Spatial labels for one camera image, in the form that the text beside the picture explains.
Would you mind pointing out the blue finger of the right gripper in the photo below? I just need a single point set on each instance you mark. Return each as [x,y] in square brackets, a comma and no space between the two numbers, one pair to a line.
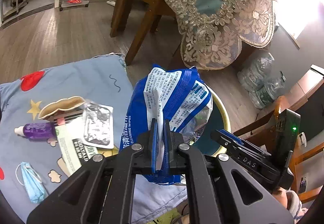
[235,145]

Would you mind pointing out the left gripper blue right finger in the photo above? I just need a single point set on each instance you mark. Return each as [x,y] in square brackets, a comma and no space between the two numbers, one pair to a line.
[168,146]

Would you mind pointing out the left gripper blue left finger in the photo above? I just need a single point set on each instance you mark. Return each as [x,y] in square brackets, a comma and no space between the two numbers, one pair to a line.
[153,144]

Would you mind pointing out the blue white wipes package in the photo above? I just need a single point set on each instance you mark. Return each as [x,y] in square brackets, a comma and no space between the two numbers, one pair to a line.
[180,96]

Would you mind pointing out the green white paper box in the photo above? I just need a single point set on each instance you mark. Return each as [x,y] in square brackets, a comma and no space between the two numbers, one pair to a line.
[69,133]

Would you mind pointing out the purple small bottle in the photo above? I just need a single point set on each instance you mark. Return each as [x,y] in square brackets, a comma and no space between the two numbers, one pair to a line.
[36,131]

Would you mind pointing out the person's right hand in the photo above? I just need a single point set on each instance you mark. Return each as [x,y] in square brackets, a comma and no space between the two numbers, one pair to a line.
[290,200]

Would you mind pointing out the teal bin with yellow rim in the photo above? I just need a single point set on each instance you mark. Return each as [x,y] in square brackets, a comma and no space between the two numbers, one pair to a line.
[218,120]

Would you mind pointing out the orange wooden chair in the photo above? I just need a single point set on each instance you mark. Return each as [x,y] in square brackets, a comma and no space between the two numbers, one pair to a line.
[263,132]

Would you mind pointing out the silver foil wrapper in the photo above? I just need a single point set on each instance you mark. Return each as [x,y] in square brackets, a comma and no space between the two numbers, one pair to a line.
[98,125]

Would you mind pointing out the clear water bottle pack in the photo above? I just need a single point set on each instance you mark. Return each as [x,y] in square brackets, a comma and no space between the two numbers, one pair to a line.
[263,89]

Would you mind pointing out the wooden dining chair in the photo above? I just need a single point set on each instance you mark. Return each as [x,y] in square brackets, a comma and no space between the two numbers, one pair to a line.
[156,9]

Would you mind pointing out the teal lace tablecloth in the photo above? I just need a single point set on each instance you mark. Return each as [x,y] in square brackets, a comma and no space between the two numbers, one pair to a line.
[214,31]

